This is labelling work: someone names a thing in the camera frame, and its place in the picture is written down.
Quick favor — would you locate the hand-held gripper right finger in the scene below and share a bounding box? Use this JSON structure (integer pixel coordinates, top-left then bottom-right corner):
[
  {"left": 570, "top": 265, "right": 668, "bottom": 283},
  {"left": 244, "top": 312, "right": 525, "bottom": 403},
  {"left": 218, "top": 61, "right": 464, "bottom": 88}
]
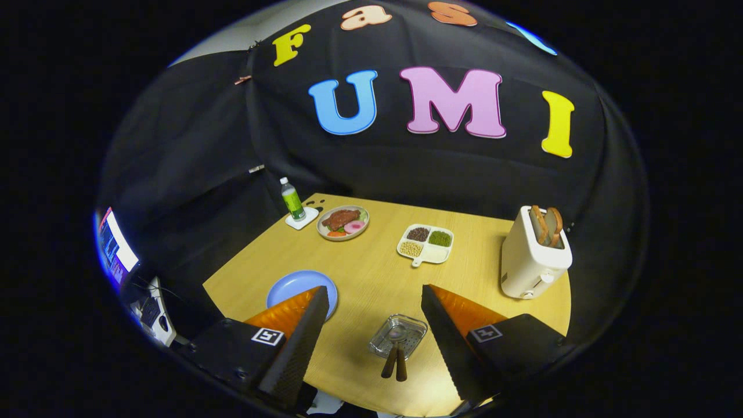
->
[{"left": 421, "top": 284, "right": 575, "bottom": 407}]

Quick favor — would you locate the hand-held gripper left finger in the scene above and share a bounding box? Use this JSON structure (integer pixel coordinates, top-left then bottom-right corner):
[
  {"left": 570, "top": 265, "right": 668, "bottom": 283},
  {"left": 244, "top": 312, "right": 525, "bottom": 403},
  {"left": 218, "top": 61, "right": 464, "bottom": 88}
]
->
[{"left": 174, "top": 286, "right": 330, "bottom": 414}]

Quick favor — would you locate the wooden handle metal spoon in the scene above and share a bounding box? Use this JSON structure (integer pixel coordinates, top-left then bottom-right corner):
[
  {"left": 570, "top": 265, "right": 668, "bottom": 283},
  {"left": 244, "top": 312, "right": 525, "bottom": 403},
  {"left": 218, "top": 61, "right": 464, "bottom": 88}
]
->
[{"left": 390, "top": 326, "right": 409, "bottom": 383}]

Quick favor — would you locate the blue round plate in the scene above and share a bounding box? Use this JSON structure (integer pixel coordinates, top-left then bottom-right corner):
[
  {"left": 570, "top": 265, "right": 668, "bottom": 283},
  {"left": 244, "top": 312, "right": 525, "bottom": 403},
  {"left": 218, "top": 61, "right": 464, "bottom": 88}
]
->
[{"left": 266, "top": 270, "right": 338, "bottom": 321}]

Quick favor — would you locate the white divided bean tray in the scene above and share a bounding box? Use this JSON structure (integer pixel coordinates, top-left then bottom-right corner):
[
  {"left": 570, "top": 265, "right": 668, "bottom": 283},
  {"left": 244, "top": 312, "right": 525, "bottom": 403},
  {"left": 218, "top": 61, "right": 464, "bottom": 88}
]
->
[{"left": 397, "top": 224, "right": 455, "bottom": 268}]

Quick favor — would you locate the white toaster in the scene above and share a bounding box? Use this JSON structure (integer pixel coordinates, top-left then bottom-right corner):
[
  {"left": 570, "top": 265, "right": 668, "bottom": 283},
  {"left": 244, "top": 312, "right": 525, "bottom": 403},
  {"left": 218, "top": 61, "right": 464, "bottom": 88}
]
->
[{"left": 500, "top": 206, "right": 574, "bottom": 300}]

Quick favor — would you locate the white square coaster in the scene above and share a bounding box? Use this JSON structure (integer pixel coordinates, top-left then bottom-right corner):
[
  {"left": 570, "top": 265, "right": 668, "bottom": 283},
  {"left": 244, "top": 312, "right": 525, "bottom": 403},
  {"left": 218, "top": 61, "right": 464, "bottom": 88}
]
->
[{"left": 285, "top": 206, "right": 319, "bottom": 230}]

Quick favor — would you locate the round plate of food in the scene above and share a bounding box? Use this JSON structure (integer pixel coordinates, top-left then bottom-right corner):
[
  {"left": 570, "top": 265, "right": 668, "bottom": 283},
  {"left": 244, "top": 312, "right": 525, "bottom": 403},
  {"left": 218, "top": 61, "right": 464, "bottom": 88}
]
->
[{"left": 316, "top": 205, "right": 370, "bottom": 242}]

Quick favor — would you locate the green label plastic bottle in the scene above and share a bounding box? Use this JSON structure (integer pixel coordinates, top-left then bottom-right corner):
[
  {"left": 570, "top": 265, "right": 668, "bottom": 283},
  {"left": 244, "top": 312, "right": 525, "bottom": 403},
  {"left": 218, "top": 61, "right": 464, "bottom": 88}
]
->
[{"left": 280, "top": 177, "right": 306, "bottom": 222}]

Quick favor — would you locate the computer monitor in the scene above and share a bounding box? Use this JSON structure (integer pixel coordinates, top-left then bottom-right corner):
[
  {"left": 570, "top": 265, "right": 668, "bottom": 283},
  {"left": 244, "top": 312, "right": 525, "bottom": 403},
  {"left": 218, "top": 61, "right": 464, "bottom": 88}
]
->
[{"left": 95, "top": 207, "right": 140, "bottom": 286}]

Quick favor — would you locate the black backdrop cloth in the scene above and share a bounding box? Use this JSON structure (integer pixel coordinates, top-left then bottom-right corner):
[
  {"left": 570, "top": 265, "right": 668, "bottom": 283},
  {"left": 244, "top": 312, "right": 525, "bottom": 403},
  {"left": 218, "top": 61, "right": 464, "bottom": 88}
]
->
[{"left": 96, "top": 0, "right": 650, "bottom": 349}]

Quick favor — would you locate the metal wire cutlery basket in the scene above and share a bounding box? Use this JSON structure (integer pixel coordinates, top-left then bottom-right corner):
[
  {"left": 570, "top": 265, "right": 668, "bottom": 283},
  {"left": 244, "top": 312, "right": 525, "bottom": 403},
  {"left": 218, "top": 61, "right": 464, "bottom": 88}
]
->
[{"left": 369, "top": 314, "right": 428, "bottom": 361}]

